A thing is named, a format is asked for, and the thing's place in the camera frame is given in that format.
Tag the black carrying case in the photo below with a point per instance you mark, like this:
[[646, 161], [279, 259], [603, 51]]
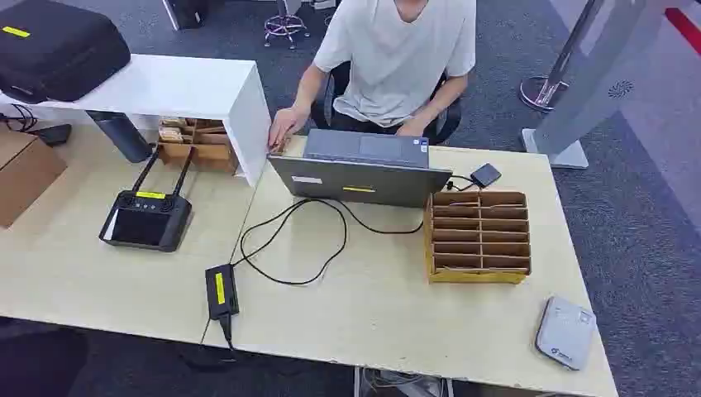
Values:
[[55, 52]]

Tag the dark grey bottle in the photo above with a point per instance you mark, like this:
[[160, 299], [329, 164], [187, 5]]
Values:
[[121, 136]]

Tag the red floor tape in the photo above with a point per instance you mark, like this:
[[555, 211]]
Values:
[[684, 27]]

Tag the person's right hand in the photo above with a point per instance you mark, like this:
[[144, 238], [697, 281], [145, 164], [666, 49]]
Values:
[[285, 126]]

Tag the white card reader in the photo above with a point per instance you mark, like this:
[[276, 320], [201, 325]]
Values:
[[566, 333]]

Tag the chrome stanchion post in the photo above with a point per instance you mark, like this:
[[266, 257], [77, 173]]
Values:
[[542, 93]]

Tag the black power adapter yellow label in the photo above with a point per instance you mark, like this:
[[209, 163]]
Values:
[[222, 290]]

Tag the person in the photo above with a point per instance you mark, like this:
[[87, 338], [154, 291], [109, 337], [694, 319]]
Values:
[[394, 55]]

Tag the wooden card organiser box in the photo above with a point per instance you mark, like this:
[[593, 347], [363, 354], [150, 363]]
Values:
[[476, 276]]

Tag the black computer tower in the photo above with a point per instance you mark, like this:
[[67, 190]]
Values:
[[186, 12]]

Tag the white desk shelf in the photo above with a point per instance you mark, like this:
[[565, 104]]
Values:
[[164, 85]]

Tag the white kiosk stand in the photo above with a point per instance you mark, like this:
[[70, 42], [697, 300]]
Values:
[[602, 66]]

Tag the brown cardboard box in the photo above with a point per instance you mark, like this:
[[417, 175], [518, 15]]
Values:
[[24, 178]]

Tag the grey laptop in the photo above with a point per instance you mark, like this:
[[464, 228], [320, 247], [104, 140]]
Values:
[[361, 183]]

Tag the black flat device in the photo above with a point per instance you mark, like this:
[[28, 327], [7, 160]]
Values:
[[55, 134]]

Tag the black rounded object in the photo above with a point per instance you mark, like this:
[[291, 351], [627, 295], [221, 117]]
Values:
[[38, 361]]

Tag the wooden box with cards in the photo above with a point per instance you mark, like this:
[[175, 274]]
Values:
[[211, 150]]

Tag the black remote controller with antennas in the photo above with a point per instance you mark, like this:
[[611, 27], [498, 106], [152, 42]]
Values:
[[145, 222]]

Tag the white table leg frame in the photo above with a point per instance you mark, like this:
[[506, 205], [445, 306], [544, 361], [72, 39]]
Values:
[[359, 383]]

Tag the person's left hand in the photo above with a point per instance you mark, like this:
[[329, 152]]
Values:
[[411, 128]]

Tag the chrome stool base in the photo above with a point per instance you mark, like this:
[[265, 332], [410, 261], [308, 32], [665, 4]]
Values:
[[285, 24]]

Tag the small black square device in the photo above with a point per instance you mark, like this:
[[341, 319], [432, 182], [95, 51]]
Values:
[[486, 175]]

